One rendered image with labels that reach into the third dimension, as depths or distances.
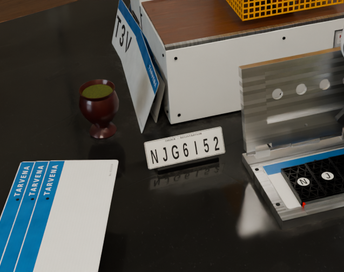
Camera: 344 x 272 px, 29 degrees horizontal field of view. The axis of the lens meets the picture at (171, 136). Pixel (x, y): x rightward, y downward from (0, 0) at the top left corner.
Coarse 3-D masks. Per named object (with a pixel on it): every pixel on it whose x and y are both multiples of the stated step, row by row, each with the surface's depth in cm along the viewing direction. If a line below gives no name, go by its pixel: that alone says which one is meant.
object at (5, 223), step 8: (24, 168) 124; (16, 176) 122; (24, 176) 122; (16, 184) 120; (24, 184) 120; (16, 192) 118; (8, 200) 117; (16, 200) 117; (8, 208) 115; (16, 208) 115; (8, 216) 114; (0, 224) 112; (8, 224) 112; (0, 232) 111; (8, 232) 111; (0, 240) 109; (0, 248) 108; (0, 256) 106
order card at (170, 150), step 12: (192, 132) 135; (204, 132) 135; (216, 132) 136; (144, 144) 133; (156, 144) 134; (168, 144) 134; (180, 144) 135; (192, 144) 135; (204, 144) 136; (216, 144) 136; (156, 156) 134; (168, 156) 134; (180, 156) 135; (192, 156) 136; (204, 156) 136
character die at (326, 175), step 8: (320, 160) 130; (328, 160) 130; (312, 168) 128; (320, 168) 128; (328, 168) 128; (320, 176) 127; (328, 176) 126; (336, 176) 127; (320, 184) 125; (328, 184) 125; (336, 184) 126; (328, 192) 123; (336, 192) 123
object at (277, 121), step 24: (336, 48) 129; (240, 72) 125; (264, 72) 126; (288, 72) 128; (312, 72) 130; (336, 72) 131; (240, 96) 128; (264, 96) 128; (288, 96) 130; (312, 96) 132; (336, 96) 133; (264, 120) 130; (288, 120) 131; (312, 120) 133; (264, 144) 132
